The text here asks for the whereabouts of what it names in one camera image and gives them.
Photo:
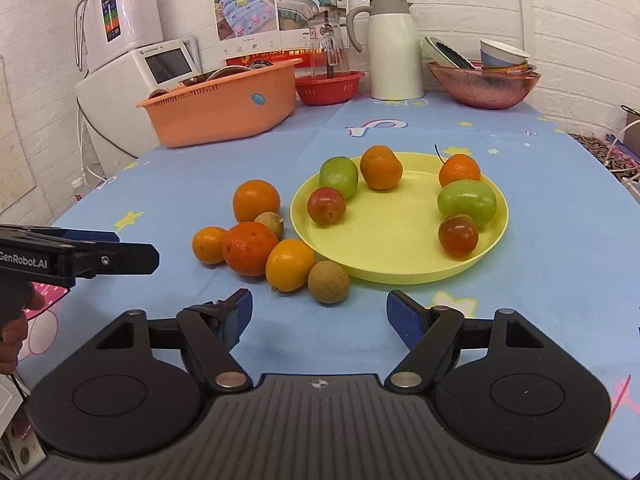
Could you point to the green apple right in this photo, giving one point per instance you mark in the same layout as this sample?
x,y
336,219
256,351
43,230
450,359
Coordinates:
x,y
474,198

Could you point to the white water purifier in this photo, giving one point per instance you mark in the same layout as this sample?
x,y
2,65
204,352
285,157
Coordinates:
x,y
114,27

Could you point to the orange mandarin plate back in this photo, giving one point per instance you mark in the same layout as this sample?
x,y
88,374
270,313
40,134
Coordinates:
x,y
380,168

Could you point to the red plum right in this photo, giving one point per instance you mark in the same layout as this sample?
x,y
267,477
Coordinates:
x,y
458,235

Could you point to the large dark orange mandarin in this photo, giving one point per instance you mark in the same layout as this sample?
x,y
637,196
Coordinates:
x,y
246,248

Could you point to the pink glass bowl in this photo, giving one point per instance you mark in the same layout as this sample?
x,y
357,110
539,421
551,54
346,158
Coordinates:
x,y
483,88

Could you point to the red plum left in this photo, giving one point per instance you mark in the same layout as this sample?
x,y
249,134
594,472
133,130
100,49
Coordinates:
x,y
326,206

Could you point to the yellow plastic plate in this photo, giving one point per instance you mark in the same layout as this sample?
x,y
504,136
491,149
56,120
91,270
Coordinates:
x,y
391,237

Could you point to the person's left hand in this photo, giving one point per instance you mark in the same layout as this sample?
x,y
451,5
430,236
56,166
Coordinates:
x,y
15,332

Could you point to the red plastic colander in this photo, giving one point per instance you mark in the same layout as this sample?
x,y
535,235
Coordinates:
x,y
328,91

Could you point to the bedding poster calendar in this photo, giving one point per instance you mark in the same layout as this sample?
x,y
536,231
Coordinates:
x,y
272,29

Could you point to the clear glass pitcher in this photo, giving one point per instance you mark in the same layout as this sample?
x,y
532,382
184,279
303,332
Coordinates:
x,y
327,53

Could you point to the white tilted dish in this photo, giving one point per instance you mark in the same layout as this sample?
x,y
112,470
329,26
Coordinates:
x,y
443,55

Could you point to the small orange mandarin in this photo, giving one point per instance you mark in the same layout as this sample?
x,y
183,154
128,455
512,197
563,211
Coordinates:
x,y
207,245

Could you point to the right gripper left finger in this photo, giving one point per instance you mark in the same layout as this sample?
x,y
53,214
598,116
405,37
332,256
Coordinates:
x,y
209,332

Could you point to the white appliance with screen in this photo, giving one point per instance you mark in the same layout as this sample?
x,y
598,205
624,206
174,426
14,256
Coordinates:
x,y
119,130

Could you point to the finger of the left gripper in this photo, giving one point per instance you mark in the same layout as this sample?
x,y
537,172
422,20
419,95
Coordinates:
x,y
110,258

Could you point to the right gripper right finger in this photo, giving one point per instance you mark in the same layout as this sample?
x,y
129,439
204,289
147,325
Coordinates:
x,y
430,334

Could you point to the orange mandarin with stem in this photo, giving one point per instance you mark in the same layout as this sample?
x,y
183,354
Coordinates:
x,y
457,165

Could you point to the yellow-orange citrus fruit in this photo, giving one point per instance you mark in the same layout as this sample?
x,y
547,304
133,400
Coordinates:
x,y
289,264

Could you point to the red plum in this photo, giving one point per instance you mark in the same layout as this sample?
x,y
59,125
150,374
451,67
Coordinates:
x,y
458,235
326,206

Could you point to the green apple left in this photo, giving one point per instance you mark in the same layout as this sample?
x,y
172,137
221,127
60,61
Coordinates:
x,y
340,173

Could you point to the round orange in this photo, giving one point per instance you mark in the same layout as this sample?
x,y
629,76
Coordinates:
x,y
254,197

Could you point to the green apple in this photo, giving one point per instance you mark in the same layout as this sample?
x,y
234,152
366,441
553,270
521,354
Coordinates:
x,y
474,198
340,173

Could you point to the stacked white blue bowls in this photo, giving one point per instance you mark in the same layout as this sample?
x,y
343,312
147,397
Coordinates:
x,y
497,57

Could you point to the white thermos jug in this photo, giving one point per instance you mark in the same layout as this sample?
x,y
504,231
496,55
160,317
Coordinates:
x,y
393,48

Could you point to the blue patterned tablecloth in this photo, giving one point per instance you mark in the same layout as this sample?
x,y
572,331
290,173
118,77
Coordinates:
x,y
569,261

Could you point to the small brown longan back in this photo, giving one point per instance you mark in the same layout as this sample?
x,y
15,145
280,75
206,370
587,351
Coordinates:
x,y
272,221

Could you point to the orange plastic basket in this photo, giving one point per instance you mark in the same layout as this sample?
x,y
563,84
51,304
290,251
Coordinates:
x,y
228,108

